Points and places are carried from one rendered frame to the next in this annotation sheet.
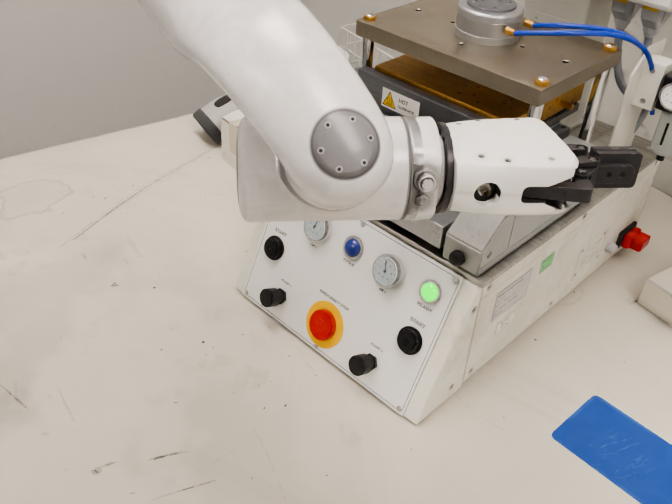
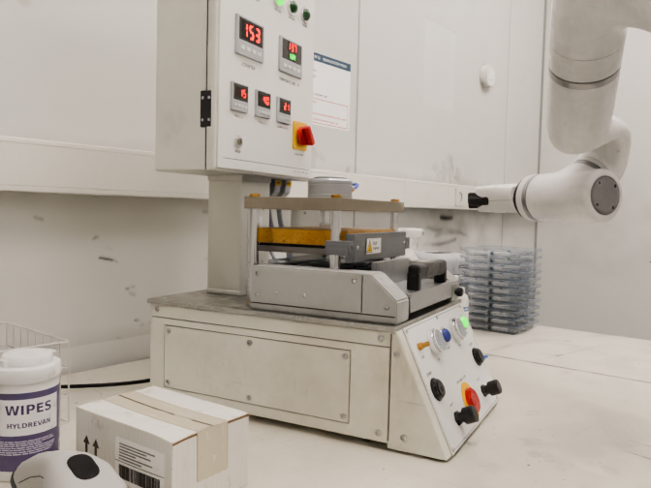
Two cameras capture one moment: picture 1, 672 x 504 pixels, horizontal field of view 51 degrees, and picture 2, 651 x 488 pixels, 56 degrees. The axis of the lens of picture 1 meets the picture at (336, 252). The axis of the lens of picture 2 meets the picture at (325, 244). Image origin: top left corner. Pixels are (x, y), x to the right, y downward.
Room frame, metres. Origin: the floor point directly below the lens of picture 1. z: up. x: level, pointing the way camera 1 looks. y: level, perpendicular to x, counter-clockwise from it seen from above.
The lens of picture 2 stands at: (1.16, 0.88, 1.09)
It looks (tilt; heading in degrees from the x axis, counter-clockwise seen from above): 3 degrees down; 254
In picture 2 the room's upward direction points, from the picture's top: 1 degrees clockwise
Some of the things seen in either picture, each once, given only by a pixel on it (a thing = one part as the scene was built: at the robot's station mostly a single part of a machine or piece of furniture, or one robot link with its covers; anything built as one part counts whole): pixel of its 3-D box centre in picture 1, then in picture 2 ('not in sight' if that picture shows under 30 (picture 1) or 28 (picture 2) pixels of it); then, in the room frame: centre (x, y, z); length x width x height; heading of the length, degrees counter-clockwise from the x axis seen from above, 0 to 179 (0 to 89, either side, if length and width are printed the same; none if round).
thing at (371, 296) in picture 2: not in sight; (326, 291); (0.90, -0.02, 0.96); 0.25 x 0.05 x 0.07; 137
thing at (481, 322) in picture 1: (460, 225); (334, 350); (0.84, -0.18, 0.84); 0.53 x 0.37 x 0.17; 137
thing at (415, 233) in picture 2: not in sight; (409, 268); (0.40, -0.85, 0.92); 0.09 x 0.08 x 0.25; 151
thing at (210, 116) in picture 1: (245, 111); (58, 484); (1.26, 0.19, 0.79); 0.20 x 0.08 x 0.08; 125
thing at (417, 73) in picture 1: (485, 69); (331, 224); (0.85, -0.17, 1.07); 0.22 x 0.17 x 0.10; 47
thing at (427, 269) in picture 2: not in sight; (427, 273); (0.72, -0.04, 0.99); 0.15 x 0.02 x 0.04; 47
